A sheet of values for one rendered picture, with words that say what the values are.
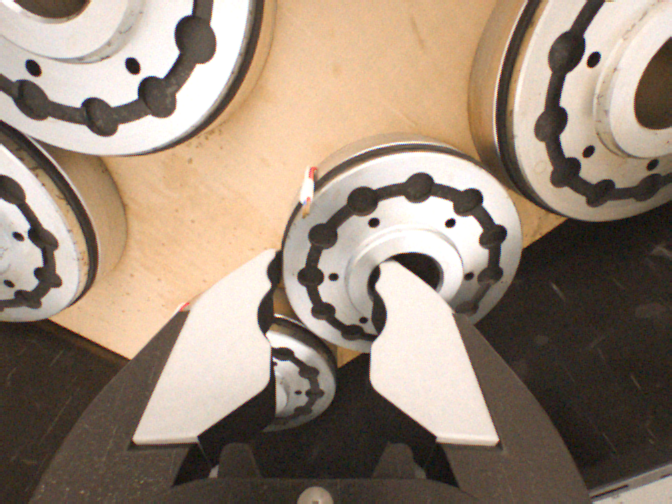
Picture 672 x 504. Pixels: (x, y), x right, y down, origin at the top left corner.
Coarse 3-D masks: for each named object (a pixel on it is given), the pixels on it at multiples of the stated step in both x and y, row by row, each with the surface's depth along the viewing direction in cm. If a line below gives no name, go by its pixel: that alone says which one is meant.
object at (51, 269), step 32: (0, 160) 9; (32, 160) 9; (0, 192) 9; (32, 192) 9; (32, 224) 10; (64, 224) 10; (32, 256) 10; (64, 256) 11; (0, 288) 11; (32, 288) 11; (64, 288) 11; (0, 320) 12; (32, 320) 12
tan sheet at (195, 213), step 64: (320, 0) 9; (384, 0) 9; (448, 0) 9; (320, 64) 10; (384, 64) 10; (448, 64) 10; (256, 128) 11; (320, 128) 12; (384, 128) 12; (448, 128) 12; (128, 192) 13; (192, 192) 13; (256, 192) 13; (512, 192) 13; (128, 256) 14; (192, 256) 15; (64, 320) 17; (128, 320) 17
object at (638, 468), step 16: (640, 448) 8; (656, 448) 8; (608, 464) 8; (624, 464) 8; (640, 464) 8; (656, 464) 8; (592, 480) 8; (608, 480) 8; (624, 480) 8; (640, 480) 8; (656, 480) 8; (592, 496) 8; (608, 496) 8
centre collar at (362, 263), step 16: (416, 224) 10; (368, 240) 11; (384, 240) 10; (400, 240) 10; (416, 240) 10; (432, 240) 10; (448, 240) 10; (352, 256) 11; (368, 256) 11; (384, 256) 11; (432, 256) 11; (448, 256) 11; (352, 272) 11; (368, 272) 11; (448, 272) 11; (352, 288) 11; (368, 288) 12; (432, 288) 12; (448, 288) 12; (352, 304) 12; (368, 304) 12
